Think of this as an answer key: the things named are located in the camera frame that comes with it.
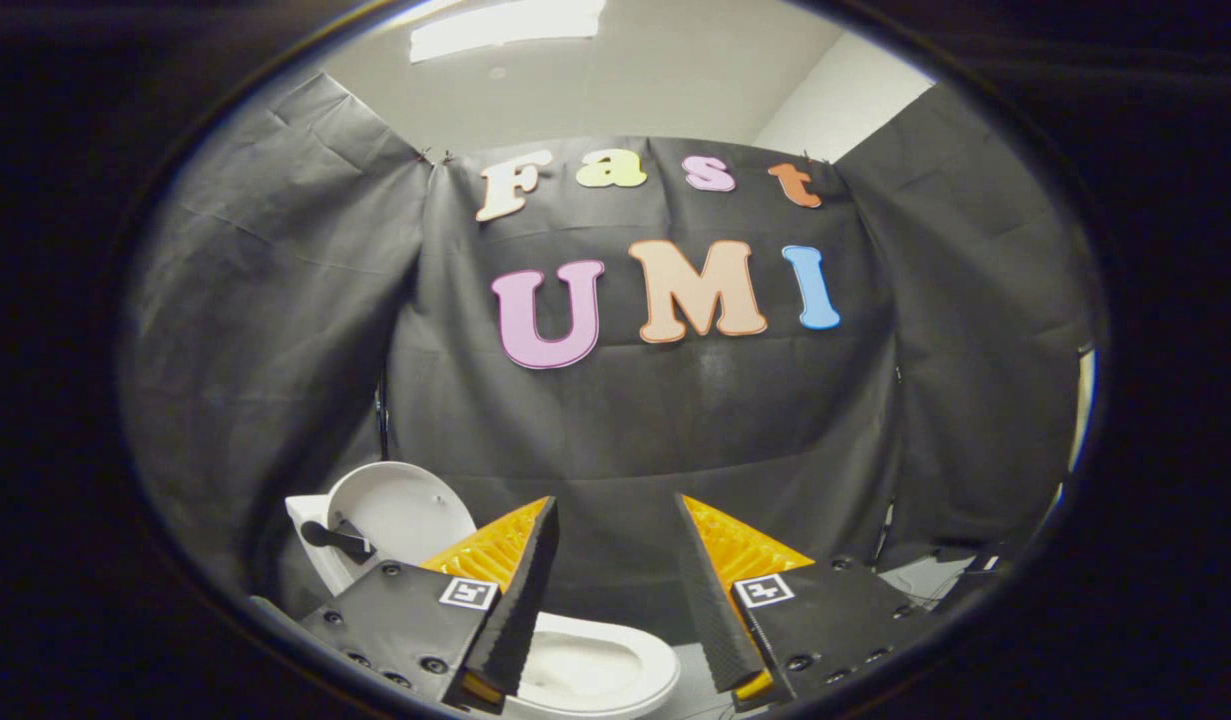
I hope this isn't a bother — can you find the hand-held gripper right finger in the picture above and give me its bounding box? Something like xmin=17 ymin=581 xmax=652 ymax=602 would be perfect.
xmin=673 ymin=494 xmax=941 ymax=713

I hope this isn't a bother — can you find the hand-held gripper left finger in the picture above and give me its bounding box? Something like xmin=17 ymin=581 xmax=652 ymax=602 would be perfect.
xmin=297 ymin=496 xmax=561 ymax=713

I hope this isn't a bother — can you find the white toilet lid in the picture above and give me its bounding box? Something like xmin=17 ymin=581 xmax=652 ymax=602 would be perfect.
xmin=300 ymin=460 xmax=478 ymax=573

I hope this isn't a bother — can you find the white toilet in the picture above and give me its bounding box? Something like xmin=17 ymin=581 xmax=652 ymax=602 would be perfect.
xmin=285 ymin=493 xmax=682 ymax=720

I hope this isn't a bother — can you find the black backdrop cloth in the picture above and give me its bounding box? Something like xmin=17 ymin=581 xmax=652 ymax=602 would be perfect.
xmin=120 ymin=70 xmax=1101 ymax=641

